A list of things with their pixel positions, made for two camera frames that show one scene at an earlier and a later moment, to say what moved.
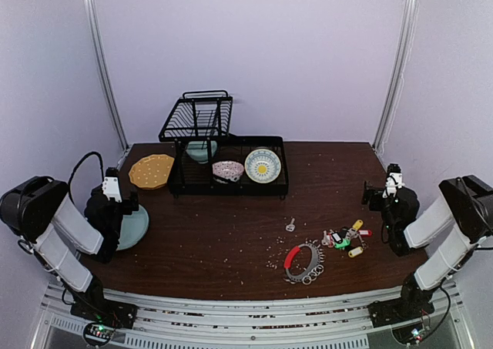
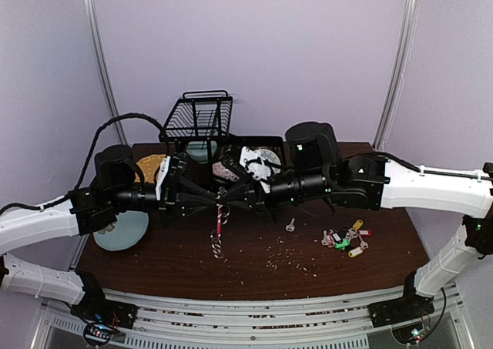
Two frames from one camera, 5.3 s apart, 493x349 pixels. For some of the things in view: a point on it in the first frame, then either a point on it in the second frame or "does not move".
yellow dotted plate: x=152 y=172 does not move
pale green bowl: x=199 y=150 does not move
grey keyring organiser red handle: x=315 y=266 → x=223 y=213
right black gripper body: x=370 y=195 → x=258 y=196
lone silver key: x=290 y=227 does not move
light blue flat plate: x=134 y=228 does not move
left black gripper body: x=116 y=225 → x=164 y=212
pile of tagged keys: x=347 y=239 does not move
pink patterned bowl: x=230 y=170 does not move
